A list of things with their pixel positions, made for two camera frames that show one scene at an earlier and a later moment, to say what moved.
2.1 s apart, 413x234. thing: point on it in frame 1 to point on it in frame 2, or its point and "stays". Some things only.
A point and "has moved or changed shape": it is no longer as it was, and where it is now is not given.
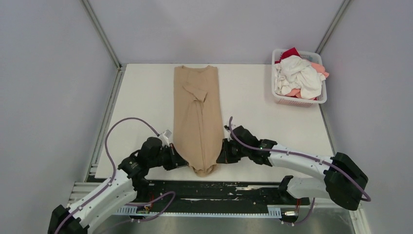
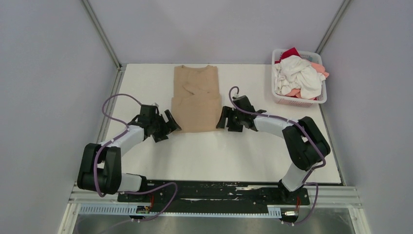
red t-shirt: x=290 y=51 stays
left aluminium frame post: x=102 y=33 stays
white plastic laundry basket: x=286 y=100 stays
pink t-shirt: x=317 y=68 stays
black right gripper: x=225 y=157 to x=228 y=112
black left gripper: x=178 y=161 to x=168 y=127
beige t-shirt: x=198 y=130 has moved or changed shape
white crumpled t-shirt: x=292 y=72 stays
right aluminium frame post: x=330 y=28 stays
